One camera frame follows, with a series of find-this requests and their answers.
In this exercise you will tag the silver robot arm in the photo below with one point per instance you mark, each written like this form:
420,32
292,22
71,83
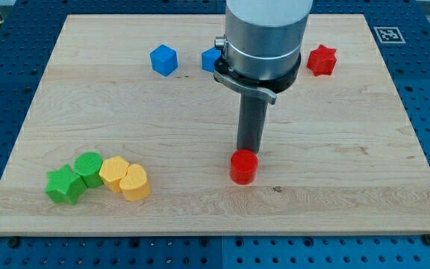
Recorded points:
261,46

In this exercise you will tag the blue triangle block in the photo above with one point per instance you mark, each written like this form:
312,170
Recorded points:
208,59

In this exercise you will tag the red cylinder block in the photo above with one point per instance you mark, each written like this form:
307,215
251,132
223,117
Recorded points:
243,166

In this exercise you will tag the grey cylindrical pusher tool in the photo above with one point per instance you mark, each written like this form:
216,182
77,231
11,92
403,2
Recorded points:
251,123

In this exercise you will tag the wooden board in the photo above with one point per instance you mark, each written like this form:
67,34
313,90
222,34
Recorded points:
339,155

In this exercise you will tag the blue cube block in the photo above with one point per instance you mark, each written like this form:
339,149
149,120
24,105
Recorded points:
164,60

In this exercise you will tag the yellow heart block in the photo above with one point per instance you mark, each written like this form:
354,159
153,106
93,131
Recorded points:
135,185

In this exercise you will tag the yellow hexagon block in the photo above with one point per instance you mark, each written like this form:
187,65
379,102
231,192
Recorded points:
112,171

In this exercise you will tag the red star block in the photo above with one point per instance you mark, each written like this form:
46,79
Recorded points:
322,60

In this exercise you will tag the green cylinder block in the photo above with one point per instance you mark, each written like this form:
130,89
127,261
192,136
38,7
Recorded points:
88,165

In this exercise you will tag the green star block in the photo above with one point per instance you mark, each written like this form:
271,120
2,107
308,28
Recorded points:
64,185

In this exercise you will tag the fiducial marker tag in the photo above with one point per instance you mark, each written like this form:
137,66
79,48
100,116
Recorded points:
389,35

